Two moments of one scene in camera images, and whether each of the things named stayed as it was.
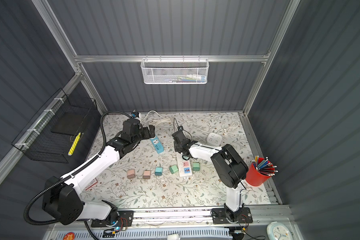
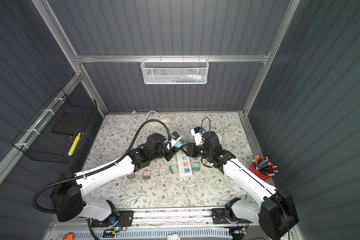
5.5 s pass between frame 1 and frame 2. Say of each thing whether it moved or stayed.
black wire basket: stayed
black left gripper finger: moved
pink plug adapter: stayed
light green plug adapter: stayed
